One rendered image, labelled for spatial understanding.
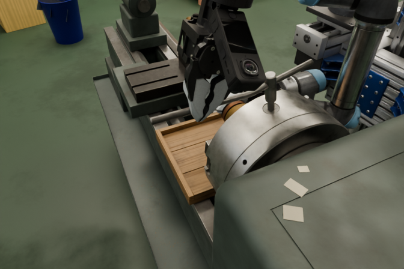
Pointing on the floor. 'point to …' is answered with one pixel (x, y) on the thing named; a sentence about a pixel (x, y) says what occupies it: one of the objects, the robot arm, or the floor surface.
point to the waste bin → (62, 15)
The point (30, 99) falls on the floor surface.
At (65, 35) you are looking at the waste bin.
